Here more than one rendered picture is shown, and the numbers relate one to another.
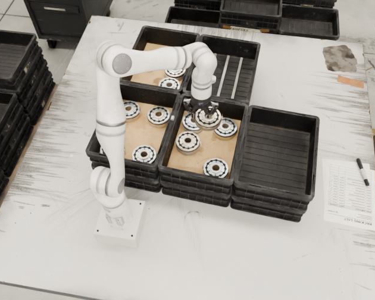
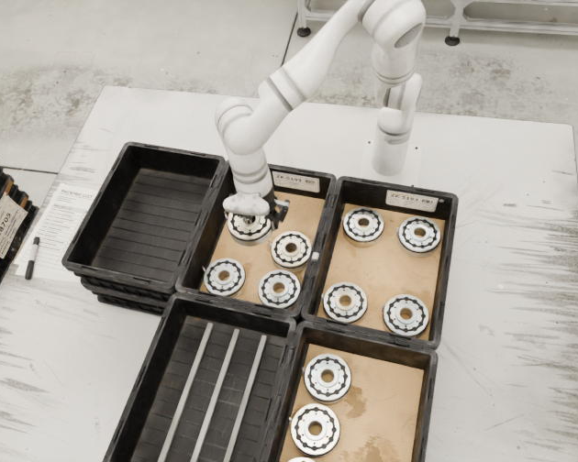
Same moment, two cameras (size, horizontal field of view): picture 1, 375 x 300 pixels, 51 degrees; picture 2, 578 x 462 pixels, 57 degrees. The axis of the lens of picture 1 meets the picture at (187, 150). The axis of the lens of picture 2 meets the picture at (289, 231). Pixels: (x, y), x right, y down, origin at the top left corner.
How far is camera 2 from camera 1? 164 cm
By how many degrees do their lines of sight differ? 65
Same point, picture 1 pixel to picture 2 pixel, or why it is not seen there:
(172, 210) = not seen: hidden behind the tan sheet
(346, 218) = (89, 196)
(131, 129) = (394, 284)
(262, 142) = (167, 260)
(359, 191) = (53, 232)
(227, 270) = not seen: hidden behind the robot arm
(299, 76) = not seen: outside the picture
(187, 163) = (293, 224)
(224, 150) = (232, 245)
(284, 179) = (152, 203)
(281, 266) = (189, 145)
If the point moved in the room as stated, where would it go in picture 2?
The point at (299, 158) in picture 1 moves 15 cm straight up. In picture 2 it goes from (120, 234) to (98, 203)
